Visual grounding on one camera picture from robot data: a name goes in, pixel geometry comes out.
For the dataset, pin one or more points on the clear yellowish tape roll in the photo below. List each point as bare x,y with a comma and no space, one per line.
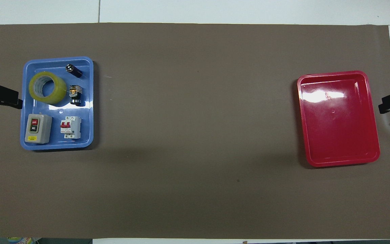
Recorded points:
59,92

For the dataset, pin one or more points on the white red circuit breaker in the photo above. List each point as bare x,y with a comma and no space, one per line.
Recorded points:
70,128

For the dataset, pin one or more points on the grey on-off switch box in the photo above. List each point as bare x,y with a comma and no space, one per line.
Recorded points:
44,130

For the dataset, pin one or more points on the red plastic tray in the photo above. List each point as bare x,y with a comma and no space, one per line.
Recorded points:
339,132

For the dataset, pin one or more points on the blue plastic tray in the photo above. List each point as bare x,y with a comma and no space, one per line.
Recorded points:
85,132

